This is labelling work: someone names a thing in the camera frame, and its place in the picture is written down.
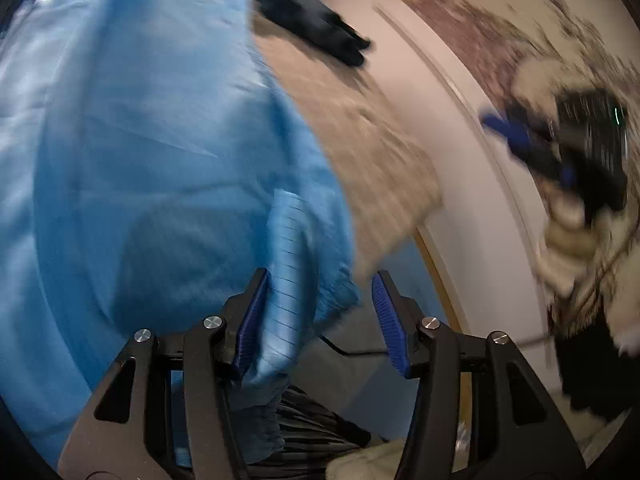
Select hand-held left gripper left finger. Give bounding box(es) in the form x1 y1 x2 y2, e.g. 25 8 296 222
57 267 273 480

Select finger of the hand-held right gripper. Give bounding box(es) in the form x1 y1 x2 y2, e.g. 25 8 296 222
479 102 553 161
520 150 578 191

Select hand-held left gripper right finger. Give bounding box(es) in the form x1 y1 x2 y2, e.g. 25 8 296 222
371 270 588 480

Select light blue jacket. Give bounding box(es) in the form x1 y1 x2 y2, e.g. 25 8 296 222
0 0 361 466

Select person's right forearm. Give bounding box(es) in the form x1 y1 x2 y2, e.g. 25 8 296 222
545 210 640 426

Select dark blue folded clothes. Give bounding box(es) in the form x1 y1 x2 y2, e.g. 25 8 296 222
250 0 372 67

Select person's right hand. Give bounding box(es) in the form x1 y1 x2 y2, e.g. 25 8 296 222
537 200 601 296

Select beige checked table cloth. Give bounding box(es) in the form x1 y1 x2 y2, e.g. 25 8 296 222
250 10 443 276

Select black cable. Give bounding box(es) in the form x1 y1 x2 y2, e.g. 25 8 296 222
320 335 391 358

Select landscape wall painting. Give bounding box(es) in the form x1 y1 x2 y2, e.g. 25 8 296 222
395 0 640 196

